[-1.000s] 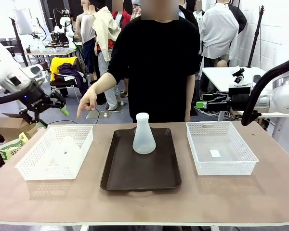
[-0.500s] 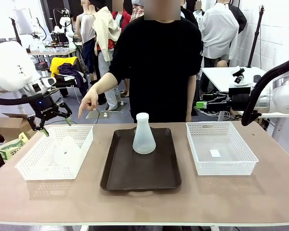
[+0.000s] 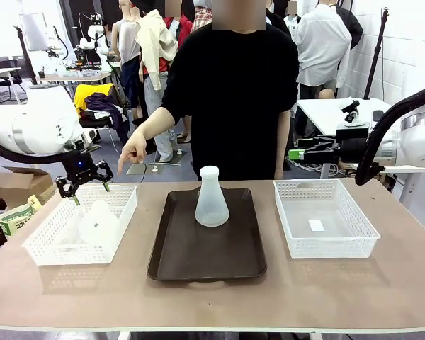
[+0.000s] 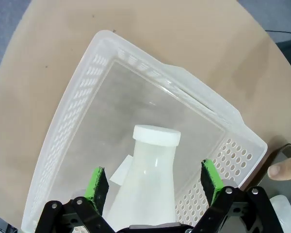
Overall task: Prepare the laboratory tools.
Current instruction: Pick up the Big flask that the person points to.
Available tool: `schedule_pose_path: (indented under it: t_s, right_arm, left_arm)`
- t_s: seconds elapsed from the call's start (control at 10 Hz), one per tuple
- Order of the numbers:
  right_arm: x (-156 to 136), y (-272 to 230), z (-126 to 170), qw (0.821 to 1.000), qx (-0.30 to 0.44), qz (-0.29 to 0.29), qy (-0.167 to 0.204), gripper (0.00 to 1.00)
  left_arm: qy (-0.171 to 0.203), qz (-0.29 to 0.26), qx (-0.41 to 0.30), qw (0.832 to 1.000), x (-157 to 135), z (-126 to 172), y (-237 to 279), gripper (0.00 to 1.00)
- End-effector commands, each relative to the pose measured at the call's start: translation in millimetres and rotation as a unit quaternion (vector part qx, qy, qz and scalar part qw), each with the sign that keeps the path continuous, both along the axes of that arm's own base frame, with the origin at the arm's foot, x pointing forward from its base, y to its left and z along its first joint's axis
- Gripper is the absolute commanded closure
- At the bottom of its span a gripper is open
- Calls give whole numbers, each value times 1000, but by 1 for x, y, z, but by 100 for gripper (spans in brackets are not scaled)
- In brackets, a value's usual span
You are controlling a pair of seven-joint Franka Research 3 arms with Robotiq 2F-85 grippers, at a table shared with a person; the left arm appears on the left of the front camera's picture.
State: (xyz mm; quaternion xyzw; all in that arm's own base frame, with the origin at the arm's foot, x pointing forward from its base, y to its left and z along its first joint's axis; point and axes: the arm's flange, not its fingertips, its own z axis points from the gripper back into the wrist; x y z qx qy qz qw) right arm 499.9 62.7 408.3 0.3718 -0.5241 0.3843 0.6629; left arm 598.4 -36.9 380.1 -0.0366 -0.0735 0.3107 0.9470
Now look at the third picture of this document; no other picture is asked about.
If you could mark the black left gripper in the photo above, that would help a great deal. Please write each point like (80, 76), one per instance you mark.
(78, 163)

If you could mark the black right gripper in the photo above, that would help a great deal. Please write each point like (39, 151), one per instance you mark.
(350, 150)

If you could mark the translucent white conical flask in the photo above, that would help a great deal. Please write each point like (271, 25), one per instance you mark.
(99, 219)
(212, 205)

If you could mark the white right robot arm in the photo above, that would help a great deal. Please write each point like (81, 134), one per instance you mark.
(418, 141)

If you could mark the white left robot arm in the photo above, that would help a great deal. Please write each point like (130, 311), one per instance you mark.
(39, 124)

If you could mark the person's left forearm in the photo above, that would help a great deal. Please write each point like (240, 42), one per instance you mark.
(282, 141)

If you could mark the person's right forearm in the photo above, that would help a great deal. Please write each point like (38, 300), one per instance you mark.
(157, 122)

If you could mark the person's left hand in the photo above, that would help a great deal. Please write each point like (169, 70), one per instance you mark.
(280, 173)

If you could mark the person's right hand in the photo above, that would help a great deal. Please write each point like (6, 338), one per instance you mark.
(136, 148)

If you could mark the large white table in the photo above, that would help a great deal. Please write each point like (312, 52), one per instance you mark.
(322, 113)

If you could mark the black metal chair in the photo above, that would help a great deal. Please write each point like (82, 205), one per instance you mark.
(99, 123)

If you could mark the brown cardboard box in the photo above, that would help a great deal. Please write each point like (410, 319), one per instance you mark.
(21, 184)

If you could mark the white paper label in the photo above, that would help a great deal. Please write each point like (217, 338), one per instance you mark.
(316, 225)

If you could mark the dark purple garment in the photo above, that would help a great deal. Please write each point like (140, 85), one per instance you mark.
(102, 102)

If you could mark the white perforated plastic basket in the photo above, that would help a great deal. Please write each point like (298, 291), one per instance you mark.
(49, 248)
(354, 244)

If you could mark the green white package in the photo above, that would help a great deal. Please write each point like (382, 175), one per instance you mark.
(17, 219)

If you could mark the yellow garment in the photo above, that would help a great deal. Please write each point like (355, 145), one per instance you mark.
(83, 93)

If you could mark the person in black shirt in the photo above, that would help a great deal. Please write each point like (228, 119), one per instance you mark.
(241, 106)

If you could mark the background work table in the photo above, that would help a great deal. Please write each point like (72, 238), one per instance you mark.
(74, 76)

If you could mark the tall black tripod stand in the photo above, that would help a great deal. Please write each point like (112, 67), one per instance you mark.
(379, 46)

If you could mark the black office chair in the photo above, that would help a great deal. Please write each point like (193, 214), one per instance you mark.
(7, 83)

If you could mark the white background desk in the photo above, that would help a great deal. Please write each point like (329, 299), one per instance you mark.
(0, 72)

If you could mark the dark brown plastic tray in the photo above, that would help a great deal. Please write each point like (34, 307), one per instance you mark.
(205, 248)

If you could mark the mannequin in white tank top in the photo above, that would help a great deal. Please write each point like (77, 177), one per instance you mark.
(127, 42)

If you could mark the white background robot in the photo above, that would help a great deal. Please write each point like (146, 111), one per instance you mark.
(93, 33)

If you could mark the mannequin in cream jacket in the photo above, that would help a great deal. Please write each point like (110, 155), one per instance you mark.
(152, 39)

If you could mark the white light panel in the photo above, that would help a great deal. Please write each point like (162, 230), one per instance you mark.
(33, 32)

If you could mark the small black white camera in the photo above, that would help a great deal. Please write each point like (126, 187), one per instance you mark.
(350, 111)

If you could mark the grey mannequin base plate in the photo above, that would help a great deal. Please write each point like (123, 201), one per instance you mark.
(148, 169)

